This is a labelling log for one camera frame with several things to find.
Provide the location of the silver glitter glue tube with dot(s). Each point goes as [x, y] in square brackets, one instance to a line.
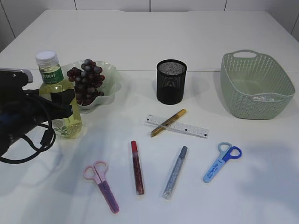
[174, 174]

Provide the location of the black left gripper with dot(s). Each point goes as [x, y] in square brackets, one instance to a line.
[21, 111]

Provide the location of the clear plastic ruler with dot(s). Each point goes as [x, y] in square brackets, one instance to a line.
[177, 127]

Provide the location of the red glitter glue tube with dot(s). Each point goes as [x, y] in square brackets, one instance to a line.
[137, 169]

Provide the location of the pink purple scissors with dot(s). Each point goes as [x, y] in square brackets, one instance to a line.
[97, 173]

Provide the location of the blue capped scissors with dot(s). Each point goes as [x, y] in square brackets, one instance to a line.
[227, 152]

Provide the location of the black mesh pen cup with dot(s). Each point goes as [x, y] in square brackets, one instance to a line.
[171, 75]

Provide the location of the yellow tea bottle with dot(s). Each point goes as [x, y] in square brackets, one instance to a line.
[58, 90]

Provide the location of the green woven plastic basket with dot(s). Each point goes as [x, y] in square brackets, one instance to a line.
[242, 78]

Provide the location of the clear plastic sheet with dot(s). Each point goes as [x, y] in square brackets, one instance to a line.
[267, 98]

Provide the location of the gold marker pen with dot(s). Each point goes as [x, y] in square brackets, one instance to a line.
[168, 122]

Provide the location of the purple artificial grape bunch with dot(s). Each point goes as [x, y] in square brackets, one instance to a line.
[87, 81]

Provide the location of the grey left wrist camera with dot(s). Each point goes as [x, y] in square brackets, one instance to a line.
[22, 76]

